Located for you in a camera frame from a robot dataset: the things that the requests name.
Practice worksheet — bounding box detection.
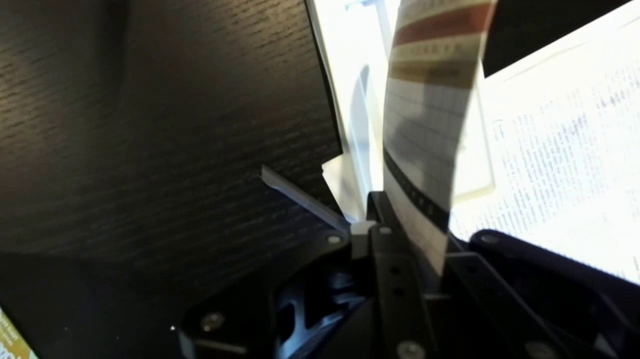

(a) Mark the striped paper sheet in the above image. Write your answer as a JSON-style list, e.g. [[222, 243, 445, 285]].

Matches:
[[380, 0, 500, 275]]

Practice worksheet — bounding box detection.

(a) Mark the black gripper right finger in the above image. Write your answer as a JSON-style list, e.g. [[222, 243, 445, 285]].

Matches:
[[443, 227, 640, 359]]

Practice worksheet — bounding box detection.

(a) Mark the white notepad paper stack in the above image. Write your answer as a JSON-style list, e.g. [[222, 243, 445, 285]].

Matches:
[[259, 0, 405, 235]]

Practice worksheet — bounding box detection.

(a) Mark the yellow patterned tissue box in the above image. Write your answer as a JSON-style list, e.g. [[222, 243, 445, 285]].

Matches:
[[0, 305, 40, 359]]

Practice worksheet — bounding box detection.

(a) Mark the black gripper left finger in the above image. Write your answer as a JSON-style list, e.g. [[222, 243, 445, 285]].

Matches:
[[178, 189, 445, 359]]

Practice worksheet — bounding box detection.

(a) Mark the white printed text paper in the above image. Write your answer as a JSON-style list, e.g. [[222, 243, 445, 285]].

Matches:
[[449, 0, 640, 287]]

